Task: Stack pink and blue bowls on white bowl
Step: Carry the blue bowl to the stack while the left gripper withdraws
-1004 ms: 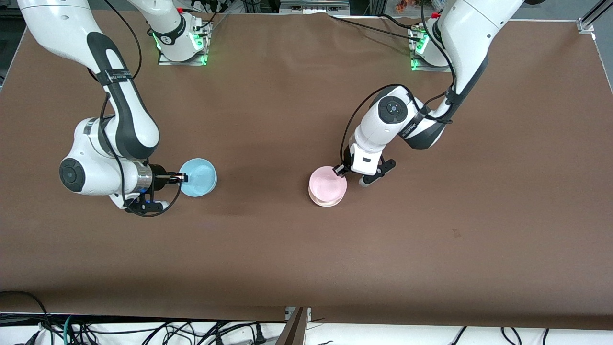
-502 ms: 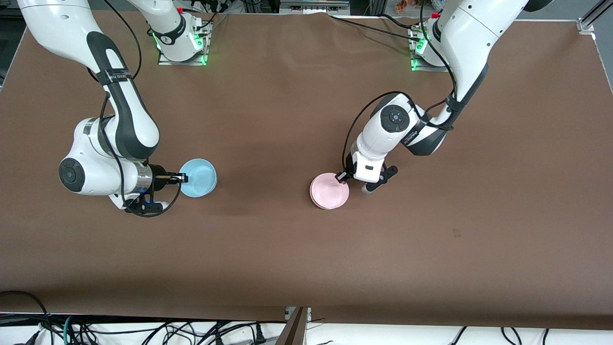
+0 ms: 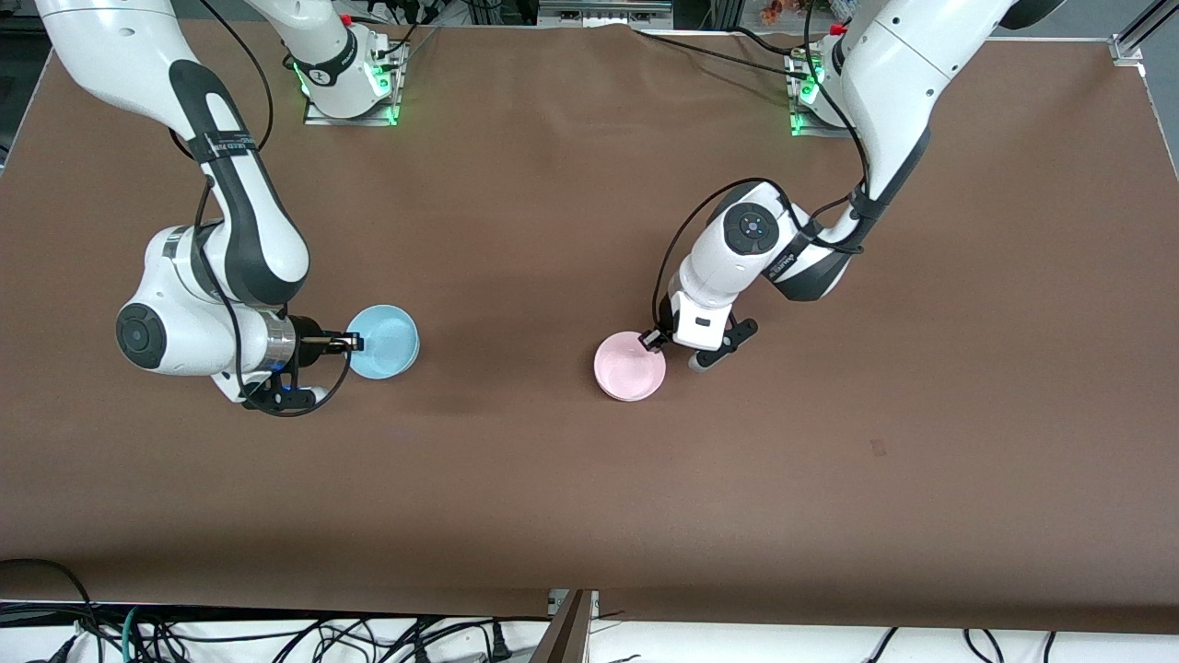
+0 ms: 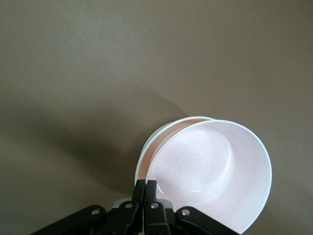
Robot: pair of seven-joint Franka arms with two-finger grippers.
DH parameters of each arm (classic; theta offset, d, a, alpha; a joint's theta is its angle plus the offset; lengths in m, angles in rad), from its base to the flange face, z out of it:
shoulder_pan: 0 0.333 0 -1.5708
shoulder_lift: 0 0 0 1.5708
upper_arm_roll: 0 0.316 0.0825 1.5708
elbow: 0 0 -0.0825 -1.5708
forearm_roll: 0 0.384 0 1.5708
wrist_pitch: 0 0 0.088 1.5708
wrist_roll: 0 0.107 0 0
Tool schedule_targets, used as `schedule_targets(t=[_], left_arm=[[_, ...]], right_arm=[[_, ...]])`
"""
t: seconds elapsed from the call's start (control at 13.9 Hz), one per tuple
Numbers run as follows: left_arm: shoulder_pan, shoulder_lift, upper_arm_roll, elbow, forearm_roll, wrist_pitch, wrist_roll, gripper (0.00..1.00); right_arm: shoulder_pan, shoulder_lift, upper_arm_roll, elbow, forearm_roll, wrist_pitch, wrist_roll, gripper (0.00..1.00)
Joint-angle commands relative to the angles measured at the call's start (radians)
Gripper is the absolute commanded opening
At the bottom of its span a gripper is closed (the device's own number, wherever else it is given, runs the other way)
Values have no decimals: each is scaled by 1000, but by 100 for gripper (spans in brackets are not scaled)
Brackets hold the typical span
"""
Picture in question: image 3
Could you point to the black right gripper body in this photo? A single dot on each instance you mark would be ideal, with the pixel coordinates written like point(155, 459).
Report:
point(308, 339)

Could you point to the blue bowl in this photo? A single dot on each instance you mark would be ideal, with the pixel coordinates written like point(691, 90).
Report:
point(387, 345)

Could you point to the pink bowl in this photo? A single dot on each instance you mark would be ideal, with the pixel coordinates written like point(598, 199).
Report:
point(631, 366)

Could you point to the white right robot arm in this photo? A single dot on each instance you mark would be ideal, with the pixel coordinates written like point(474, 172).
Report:
point(101, 46)

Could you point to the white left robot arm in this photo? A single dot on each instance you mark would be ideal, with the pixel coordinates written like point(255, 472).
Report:
point(893, 74)

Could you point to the brown table cover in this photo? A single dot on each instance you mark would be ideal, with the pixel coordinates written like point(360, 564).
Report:
point(553, 230)

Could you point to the dark wooden beam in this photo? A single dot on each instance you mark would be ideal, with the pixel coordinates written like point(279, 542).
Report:
point(564, 640)

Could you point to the black power plug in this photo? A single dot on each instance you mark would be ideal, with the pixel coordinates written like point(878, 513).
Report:
point(500, 642)

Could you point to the colourful background items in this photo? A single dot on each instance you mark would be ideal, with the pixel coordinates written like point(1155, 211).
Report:
point(792, 9)

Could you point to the aluminium profile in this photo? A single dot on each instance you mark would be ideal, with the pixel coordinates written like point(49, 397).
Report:
point(1142, 32)

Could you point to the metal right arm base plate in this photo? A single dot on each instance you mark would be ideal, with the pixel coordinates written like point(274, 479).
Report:
point(318, 117)

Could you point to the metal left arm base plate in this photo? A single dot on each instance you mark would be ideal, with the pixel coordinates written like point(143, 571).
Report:
point(815, 132)

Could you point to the aluminium frame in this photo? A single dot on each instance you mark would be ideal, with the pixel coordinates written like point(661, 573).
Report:
point(603, 11)

